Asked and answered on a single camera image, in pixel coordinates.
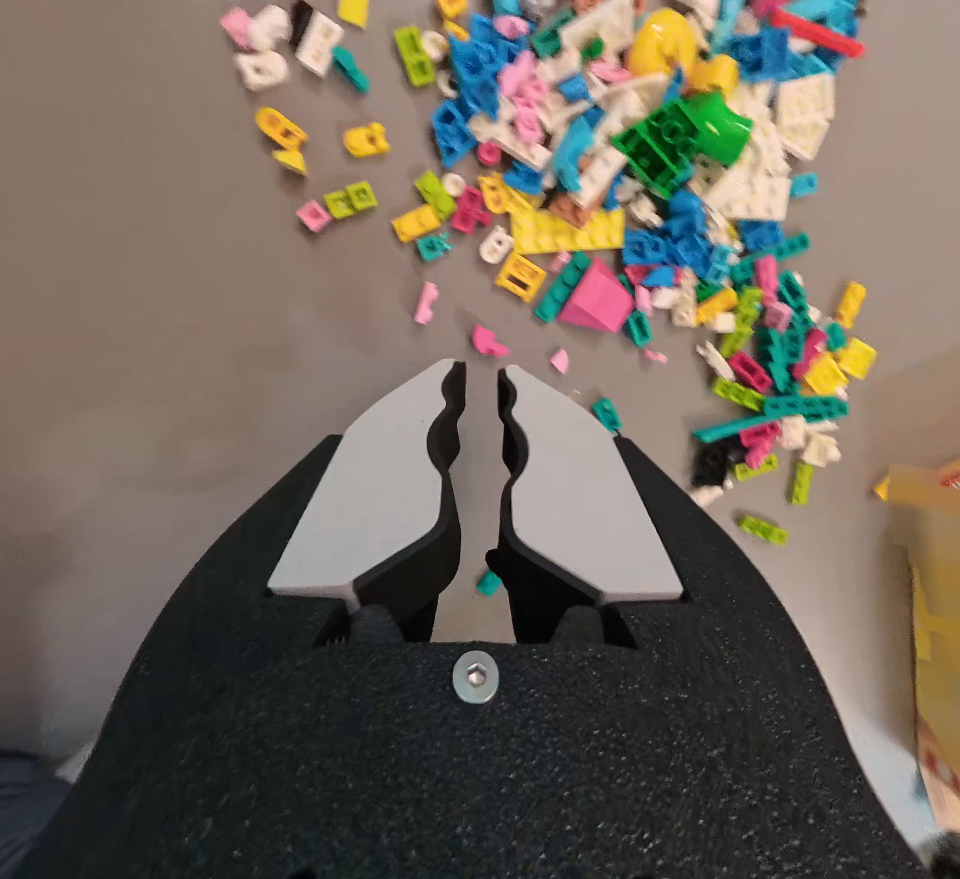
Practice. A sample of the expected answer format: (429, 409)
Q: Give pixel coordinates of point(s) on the yellow lego box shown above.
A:
(938, 639)

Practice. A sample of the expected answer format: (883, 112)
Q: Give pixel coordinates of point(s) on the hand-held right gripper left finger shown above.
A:
(368, 512)

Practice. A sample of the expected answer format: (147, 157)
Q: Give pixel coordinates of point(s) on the small colourful lego pieces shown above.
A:
(570, 234)

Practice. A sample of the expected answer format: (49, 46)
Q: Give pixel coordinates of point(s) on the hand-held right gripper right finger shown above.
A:
(588, 512)

